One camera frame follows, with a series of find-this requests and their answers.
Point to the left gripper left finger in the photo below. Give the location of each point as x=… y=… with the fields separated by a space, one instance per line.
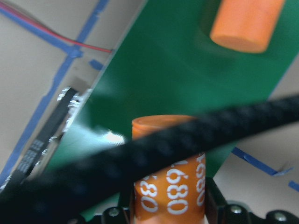
x=117 y=209

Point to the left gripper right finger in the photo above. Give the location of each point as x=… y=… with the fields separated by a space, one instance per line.
x=219 y=211

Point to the orange cylinder with 4680 print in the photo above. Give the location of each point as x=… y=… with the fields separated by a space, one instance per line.
x=173 y=195

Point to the plain orange cylinder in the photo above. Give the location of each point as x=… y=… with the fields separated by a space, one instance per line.
x=246 y=25

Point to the green conveyor belt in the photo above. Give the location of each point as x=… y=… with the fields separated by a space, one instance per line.
x=167 y=64

